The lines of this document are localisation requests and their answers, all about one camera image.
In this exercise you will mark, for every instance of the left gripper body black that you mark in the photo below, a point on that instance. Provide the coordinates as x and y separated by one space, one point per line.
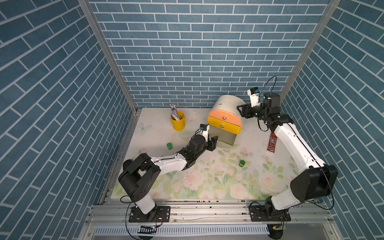
209 145

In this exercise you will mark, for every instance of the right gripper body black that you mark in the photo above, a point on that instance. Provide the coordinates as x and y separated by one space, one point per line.
255 112

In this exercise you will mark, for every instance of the grey bottom drawer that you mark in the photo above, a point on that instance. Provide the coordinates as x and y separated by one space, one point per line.
225 139

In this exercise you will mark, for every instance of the yellow drawer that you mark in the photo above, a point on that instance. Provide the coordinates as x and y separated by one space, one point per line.
234 128

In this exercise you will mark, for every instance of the pink orange top drawer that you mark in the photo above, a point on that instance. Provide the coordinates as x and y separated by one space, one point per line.
226 116

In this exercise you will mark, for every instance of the white round drawer cabinet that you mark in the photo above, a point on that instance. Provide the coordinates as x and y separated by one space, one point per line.
228 103

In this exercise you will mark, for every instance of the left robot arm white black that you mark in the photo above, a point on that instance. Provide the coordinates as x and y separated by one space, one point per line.
139 175

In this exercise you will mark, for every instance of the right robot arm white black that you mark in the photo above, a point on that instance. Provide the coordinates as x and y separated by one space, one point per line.
315 180

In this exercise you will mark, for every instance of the red small box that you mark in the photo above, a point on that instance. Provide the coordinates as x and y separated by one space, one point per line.
272 143

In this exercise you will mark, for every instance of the yellow pencil cup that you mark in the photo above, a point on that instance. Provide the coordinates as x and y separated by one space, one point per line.
179 125

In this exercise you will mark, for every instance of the pencils in cup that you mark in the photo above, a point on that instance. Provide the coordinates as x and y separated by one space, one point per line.
175 114

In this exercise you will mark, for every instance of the floral table mat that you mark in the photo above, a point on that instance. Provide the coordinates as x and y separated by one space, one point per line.
216 175

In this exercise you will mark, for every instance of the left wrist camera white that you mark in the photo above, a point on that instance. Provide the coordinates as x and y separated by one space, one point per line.
204 131

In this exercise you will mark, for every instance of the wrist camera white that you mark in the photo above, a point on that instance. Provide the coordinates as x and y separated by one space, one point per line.
254 94
204 131

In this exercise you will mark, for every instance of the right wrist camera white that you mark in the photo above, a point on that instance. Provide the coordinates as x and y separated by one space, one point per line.
254 94

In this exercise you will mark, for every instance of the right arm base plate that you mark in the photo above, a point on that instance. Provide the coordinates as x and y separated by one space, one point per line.
260 214

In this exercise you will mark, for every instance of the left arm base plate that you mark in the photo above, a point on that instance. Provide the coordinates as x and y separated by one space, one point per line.
160 214

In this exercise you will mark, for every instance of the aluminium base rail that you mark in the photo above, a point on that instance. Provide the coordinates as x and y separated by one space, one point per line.
206 220

